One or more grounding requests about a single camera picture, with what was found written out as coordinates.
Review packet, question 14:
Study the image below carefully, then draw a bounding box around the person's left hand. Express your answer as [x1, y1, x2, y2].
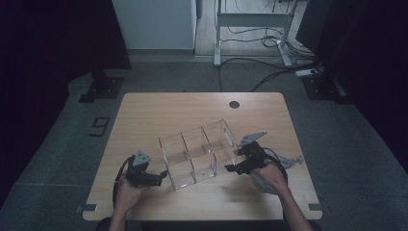
[115, 177, 152, 214]

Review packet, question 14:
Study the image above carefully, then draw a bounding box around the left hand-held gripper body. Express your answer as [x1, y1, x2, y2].
[125, 150, 162, 189]

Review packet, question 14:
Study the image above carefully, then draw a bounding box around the white cabinet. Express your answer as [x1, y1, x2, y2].
[111, 0, 198, 51]

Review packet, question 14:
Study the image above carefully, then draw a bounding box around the white metal desk frame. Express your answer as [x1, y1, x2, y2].
[213, 0, 299, 67]

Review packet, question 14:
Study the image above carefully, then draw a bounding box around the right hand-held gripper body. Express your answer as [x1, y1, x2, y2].
[239, 130, 268, 174]

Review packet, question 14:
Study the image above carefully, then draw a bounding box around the tangle of black cables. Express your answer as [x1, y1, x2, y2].
[220, 26, 317, 62]

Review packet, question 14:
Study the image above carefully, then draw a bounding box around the clear acrylic organizer box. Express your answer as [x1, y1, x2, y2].
[158, 118, 240, 191]

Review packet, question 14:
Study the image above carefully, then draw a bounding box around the grey striped cloth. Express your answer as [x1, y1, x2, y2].
[251, 154, 305, 194]

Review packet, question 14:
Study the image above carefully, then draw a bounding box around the left hand-held gripper black cable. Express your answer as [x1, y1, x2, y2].
[112, 155, 136, 207]

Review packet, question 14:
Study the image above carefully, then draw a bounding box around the person's right hand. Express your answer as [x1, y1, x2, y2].
[251, 162, 289, 195]

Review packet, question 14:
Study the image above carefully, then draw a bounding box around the black stand base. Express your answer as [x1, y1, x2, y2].
[78, 68, 125, 104]
[301, 75, 354, 105]

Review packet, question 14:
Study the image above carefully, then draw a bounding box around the person's dark clothing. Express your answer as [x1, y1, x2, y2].
[95, 218, 321, 231]

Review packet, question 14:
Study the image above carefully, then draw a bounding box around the dark curtain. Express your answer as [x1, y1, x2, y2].
[0, 0, 132, 206]
[296, 0, 408, 174]

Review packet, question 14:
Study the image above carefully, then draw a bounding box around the long black floor cable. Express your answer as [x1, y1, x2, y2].
[249, 62, 320, 93]
[217, 57, 302, 92]

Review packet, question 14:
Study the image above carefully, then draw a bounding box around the white power strip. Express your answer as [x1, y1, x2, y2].
[295, 67, 319, 78]

